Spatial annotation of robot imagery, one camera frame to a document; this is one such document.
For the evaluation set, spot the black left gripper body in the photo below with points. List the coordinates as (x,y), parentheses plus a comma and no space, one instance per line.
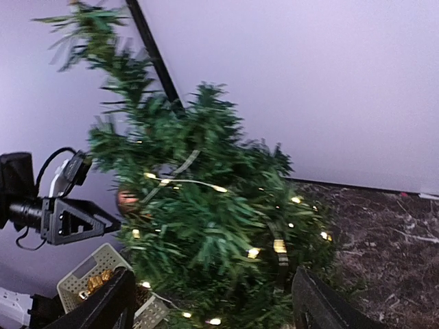
(41,214)

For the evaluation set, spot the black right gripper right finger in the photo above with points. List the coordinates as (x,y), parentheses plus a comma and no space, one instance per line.
(326,301)

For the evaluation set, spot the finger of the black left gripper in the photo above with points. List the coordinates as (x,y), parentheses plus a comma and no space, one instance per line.
(77,220)

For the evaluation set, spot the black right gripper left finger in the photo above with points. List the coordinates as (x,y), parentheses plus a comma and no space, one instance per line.
(112,306)

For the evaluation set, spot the brown bauble ornament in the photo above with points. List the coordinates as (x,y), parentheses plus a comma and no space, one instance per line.
(126,201)

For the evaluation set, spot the thin wire fairy lights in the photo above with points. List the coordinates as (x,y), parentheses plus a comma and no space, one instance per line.
(221,243)

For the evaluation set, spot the small green christmas tree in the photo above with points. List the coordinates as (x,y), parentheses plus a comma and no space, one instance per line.
(139,133)

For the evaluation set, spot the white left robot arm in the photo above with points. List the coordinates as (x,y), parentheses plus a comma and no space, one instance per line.
(17,180)

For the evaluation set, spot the green plastic basket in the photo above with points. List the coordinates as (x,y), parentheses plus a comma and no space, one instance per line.
(75,286)

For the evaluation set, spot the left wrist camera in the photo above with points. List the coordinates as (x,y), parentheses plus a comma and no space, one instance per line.
(72,172)

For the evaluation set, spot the left black frame post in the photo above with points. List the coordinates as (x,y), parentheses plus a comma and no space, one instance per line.
(156,57)

